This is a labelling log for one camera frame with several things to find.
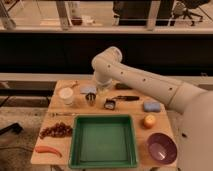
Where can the grey towel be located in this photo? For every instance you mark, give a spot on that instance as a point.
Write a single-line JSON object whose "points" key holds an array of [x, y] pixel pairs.
{"points": [[88, 89]]}

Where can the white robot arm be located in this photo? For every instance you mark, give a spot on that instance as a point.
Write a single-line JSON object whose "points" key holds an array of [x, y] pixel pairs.
{"points": [[193, 103]]}

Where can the dark red bowl on shelf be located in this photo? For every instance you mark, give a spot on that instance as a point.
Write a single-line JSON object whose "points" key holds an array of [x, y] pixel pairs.
{"points": [[77, 21]]}

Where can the purple bowl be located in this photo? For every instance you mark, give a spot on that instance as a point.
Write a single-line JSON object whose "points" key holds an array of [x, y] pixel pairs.
{"points": [[162, 148]]}

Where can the black rectangular block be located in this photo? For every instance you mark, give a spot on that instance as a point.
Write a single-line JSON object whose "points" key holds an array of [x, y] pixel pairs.
{"points": [[121, 86]]}

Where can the small black square object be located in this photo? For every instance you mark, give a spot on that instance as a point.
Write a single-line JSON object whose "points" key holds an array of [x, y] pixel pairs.
{"points": [[110, 104]]}

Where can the small metal cup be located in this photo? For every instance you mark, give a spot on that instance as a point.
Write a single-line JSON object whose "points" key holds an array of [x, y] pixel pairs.
{"points": [[90, 98]]}

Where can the tan croissant toy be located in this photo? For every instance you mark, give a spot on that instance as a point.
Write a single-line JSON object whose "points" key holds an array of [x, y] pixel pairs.
{"points": [[73, 84]]}

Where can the white cup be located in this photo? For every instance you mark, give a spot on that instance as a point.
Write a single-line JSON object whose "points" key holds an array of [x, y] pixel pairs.
{"points": [[66, 95]]}

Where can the blue sponge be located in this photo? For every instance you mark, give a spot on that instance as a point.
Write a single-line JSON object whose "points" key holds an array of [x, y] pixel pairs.
{"points": [[151, 107]]}

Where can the orange fruit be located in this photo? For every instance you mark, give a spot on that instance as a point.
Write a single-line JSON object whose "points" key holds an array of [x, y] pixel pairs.
{"points": [[149, 121]]}

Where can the green plastic tray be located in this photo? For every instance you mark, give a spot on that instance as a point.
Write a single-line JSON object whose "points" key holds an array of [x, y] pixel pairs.
{"points": [[103, 141]]}

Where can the bunch of red grapes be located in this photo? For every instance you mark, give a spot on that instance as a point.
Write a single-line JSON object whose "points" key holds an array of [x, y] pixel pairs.
{"points": [[58, 130]]}

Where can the orange carrot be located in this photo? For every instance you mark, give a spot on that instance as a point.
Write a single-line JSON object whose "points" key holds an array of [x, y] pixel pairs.
{"points": [[47, 149]]}

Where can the black office chair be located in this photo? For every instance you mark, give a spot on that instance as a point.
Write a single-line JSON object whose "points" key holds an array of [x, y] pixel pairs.
{"points": [[183, 8]]}

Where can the black handled tool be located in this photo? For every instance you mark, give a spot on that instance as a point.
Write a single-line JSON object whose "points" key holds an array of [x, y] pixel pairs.
{"points": [[126, 98]]}

